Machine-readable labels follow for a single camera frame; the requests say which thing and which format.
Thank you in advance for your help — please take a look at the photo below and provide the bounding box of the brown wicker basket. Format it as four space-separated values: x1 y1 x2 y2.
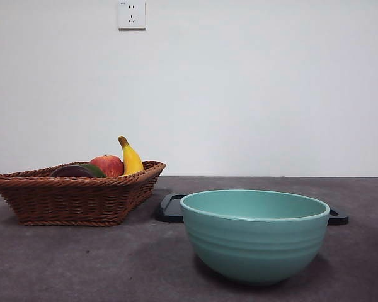
0 160 166 227

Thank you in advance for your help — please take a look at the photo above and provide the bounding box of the dark green fruit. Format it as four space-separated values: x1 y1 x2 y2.
81 163 107 178

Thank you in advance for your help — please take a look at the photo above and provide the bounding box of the teal ceramic bowl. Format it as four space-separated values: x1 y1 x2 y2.
179 189 331 286

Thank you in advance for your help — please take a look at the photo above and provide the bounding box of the dark green rectangular tray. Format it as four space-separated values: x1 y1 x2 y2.
154 193 350 226

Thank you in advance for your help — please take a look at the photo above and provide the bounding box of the yellow banana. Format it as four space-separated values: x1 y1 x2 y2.
118 135 145 176

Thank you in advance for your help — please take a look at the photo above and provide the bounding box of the red orange peach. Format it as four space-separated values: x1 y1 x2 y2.
88 154 125 177

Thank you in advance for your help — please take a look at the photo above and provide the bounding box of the white wall socket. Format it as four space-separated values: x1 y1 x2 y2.
118 0 147 31

